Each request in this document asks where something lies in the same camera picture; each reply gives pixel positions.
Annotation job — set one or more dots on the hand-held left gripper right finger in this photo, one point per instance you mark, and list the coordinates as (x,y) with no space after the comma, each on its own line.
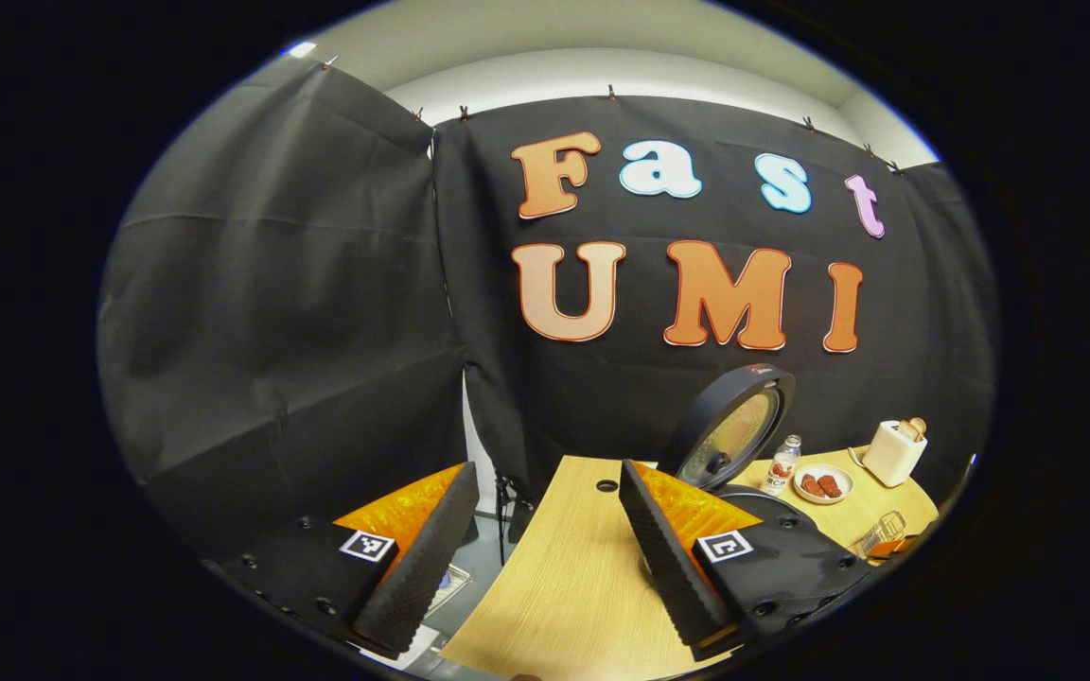
(663,558)

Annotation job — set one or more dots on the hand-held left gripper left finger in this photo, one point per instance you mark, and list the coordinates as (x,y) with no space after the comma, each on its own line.
(431,558)

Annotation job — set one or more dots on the black rice cooker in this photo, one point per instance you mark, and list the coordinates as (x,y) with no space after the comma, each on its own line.
(734,435)

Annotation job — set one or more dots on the clear glass chopstick holder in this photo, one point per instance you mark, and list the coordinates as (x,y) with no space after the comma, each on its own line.
(886,530)

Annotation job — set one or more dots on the white printed sheet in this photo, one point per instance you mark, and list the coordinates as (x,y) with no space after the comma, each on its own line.
(450,584)

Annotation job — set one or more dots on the black tripod stand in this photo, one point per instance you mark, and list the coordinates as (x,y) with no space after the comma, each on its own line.
(507,501)

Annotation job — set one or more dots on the small clear bottle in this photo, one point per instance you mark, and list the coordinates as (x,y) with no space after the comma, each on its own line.
(780,470)

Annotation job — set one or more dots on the red meat piece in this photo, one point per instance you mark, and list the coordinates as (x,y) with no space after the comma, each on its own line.
(830,487)
(808,485)

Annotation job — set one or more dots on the white round plate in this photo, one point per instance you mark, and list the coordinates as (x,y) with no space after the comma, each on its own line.
(824,497)

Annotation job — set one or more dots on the white toaster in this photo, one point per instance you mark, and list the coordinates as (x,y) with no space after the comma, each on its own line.
(890,459)

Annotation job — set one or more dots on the black backdrop cloth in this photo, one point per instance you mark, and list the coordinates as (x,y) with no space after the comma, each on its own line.
(318,331)

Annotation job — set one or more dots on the toasted bread slice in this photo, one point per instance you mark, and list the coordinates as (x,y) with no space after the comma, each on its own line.
(906,432)
(919,427)

